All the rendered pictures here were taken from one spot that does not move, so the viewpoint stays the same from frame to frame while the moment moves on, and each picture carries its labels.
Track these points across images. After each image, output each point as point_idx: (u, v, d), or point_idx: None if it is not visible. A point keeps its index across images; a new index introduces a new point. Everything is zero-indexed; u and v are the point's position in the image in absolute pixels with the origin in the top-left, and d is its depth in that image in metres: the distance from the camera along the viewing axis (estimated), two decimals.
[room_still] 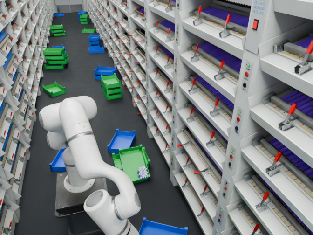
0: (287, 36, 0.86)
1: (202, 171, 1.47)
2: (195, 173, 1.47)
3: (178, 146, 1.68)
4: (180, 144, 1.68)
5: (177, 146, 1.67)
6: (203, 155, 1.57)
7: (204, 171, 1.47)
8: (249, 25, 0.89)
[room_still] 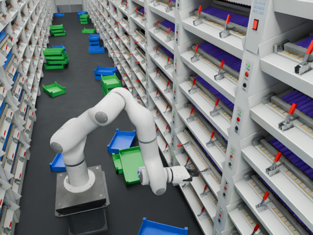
0: (287, 36, 0.86)
1: (202, 171, 1.47)
2: None
3: (178, 146, 1.68)
4: (180, 144, 1.68)
5: (177, 146, 1.67)
6: (203, 155, 1.57)
7: (204, 171, 1.47)
8: (249, 25, 0.89)
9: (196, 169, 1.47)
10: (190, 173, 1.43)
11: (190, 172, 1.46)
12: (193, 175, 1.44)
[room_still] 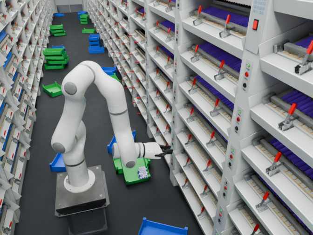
0: (287, 36, 0.86)
1: (207, 167, 1.47)
2: (208, 161, 1.45)
3: (190, 136, 1.67)
4: (190, 138, 1.68)
5: (191, 135, 1.66)
6: (206, 154, 1.57)
7: (206, 169, 1.47)
8: (249, 25, 0.89)
9: (169, 145, 1.49)
10: (163, 150, 1.44)
11: (163, 148, 1.49)
12: (166, 152, 1.45)
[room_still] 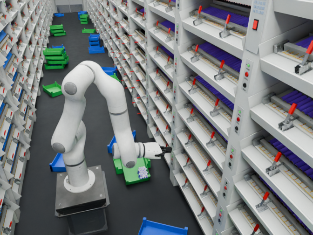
0: (287, 36, 0.86)
1: (207, 167, 1.47)
2: (208, 161, 1.45)
3: (190, 136, 1.67)
4: (190, 138, 1.68)
5: (191, 135, 1.66)
6: (206, 154, 1.57)
7: (206, 169, 1.47)
8: (249, 25, 0.89)
9: (170, 147, 1.48)
10: (162, 149, 1.45)
11: (164, 149, 1.48)
12: (166, 151, 1.46)
